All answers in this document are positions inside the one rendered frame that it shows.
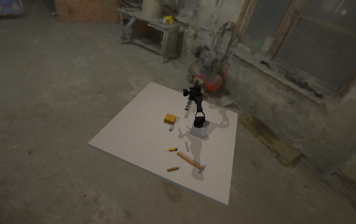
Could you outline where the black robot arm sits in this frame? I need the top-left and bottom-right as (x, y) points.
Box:
(189, 85), (205, 128)

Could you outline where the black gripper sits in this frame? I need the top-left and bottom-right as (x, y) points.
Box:
(183, 87), (195, 96)

